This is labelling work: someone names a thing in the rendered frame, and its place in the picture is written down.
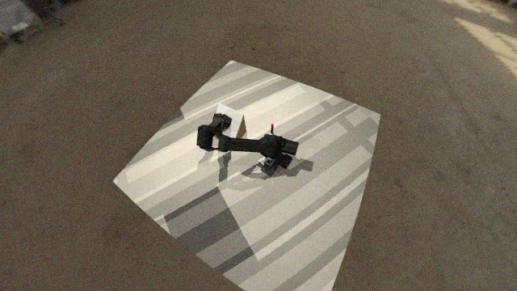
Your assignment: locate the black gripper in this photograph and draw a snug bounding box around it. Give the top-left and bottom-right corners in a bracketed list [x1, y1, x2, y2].
[273, 154, 292, 169]

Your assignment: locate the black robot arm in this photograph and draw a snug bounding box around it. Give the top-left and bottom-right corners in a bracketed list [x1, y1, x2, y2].
[196, 113, 299, 158]

